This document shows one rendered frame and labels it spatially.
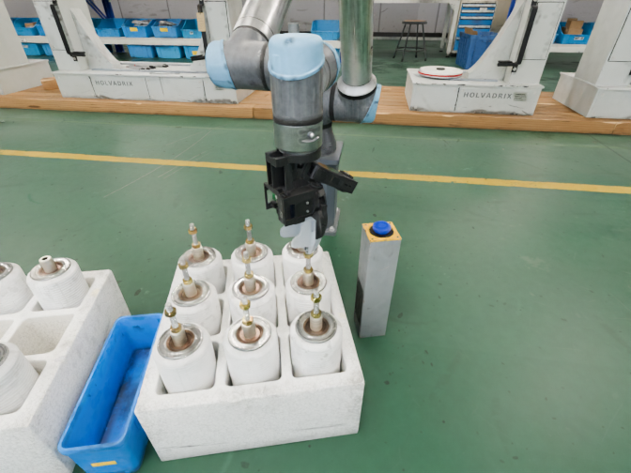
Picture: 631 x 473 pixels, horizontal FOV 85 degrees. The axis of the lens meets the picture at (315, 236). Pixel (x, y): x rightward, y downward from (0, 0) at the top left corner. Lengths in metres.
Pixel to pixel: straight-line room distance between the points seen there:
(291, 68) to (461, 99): 2.25
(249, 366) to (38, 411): 0.36
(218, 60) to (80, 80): 2.79
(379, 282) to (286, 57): 0.53
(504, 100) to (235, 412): 2.50
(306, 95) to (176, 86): 2.50
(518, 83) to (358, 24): 1.96
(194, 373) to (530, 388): 0.74
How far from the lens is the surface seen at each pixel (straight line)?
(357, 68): 1.05
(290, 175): 0.55
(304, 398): 0.68
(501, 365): 1.01
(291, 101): 0.51
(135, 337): 0.99
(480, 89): 2.71
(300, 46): 0.50
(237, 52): 0.65
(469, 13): 6.03
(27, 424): 0.78
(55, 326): 0.97
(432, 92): 2.65
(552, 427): 0.96
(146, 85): 3.10
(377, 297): 0.86
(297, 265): 0.79
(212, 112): 2.82
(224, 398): 0.67
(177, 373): 0.65
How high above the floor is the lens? 0.74
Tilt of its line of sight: 35 degrees down
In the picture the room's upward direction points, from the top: straight up
